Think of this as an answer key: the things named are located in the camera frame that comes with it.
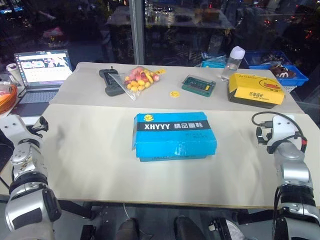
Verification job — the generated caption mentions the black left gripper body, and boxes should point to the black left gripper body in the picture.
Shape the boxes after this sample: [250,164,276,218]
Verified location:
[24,122,43,138]

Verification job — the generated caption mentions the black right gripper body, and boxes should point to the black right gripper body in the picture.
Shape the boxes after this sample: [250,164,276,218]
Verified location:
[262,128,274,146]

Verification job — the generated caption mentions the yellow and black duck box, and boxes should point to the yellow and black duck box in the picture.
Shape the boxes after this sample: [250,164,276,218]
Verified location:
[227,72,286,110]

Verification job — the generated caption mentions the open grey laptop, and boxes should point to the open grey laptop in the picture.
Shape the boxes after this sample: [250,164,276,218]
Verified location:
[13,48,74,105]

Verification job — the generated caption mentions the white paper cup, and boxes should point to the white paper cup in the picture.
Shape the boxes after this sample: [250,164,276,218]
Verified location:
[5,63,21,87]

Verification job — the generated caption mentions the blue plastic bin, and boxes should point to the blue plastic bin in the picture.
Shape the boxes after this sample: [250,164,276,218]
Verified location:
[248,65,310,94]
[243,50,292,70]

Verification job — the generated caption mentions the brown item in bin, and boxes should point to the brown item in bin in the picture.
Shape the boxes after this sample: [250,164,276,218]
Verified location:
[270,64,297,79]

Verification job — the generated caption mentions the clear water bottle white cap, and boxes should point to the clear water bottle white cap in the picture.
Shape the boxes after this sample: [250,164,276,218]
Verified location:
[220,46,246,83]

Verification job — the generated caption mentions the green screwdriver bit case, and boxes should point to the green screwdriver bit case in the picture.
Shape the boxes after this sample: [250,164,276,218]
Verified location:
[181,74,217,97]

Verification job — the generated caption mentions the black handheld controller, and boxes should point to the black handheld controller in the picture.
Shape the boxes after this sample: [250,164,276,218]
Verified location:
[98,65,126,97]

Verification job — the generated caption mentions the blue plastic package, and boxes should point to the blue plastic package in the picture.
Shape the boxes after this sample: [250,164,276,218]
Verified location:
[200,55,230,69]

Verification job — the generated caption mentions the blue shoe box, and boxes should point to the blue shoe box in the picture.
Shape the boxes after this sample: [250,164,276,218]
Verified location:
[131,111,219,159]

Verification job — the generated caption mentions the white paper table cover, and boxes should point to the white paper table cover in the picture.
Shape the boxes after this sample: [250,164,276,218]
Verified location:
[48,61,312,115]

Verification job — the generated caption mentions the clear bag of toy fruit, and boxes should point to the clear bag of toy fruit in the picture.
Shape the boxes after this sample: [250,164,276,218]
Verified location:
[109,65,161,102]

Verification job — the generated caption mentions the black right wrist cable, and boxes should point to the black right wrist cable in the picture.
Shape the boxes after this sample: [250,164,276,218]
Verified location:
[251,111,309,154]

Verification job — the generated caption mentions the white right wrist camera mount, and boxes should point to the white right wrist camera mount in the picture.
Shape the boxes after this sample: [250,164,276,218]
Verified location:
[267,114,304,151]

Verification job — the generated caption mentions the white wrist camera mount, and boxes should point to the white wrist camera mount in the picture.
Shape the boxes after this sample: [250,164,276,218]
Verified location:
[267,114,304,151]
[0,114,27,146]

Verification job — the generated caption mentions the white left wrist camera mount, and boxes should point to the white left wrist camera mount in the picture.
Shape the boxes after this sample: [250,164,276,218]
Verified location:
[0,114,27,146]

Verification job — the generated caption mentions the orange cable coil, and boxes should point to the orange cable coil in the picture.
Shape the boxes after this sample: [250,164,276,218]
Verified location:
[0,84,19,114]

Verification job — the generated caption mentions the grey window frame post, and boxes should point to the grey window frame post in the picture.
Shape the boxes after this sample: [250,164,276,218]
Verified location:
[129,0,147,65]

